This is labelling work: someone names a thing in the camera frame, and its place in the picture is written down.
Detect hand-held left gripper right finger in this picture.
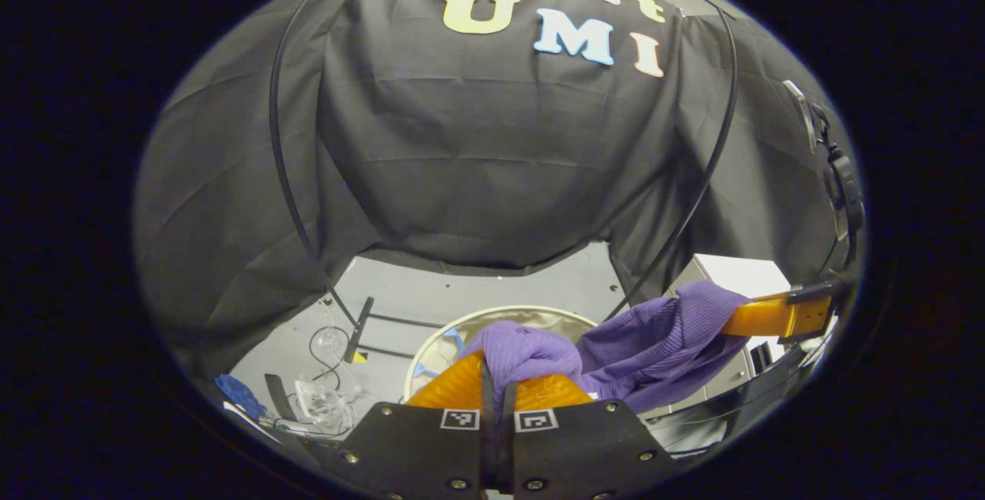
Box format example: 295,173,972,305
499,374,682,500

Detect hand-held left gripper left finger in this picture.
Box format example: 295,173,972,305
302,350,499,500

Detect purple knit cardigan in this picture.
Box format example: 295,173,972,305
460,278,753,416

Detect round beige laundry hamper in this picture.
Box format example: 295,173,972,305
402,305,601,402

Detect black metal clothes rack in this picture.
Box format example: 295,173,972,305
267,0,740,366

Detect clear plastic bag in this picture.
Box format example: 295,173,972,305
292,327,362,433

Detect small black object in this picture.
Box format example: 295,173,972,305
264,373,295,422

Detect blue cloth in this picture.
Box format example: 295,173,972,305
214,373,268,418

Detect black backdrop cloth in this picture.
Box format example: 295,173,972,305
135,0,866,378

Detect black strap with buckle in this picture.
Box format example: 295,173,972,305
781,78,868,262

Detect thin black floor cable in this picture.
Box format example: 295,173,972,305
308,325,356,385

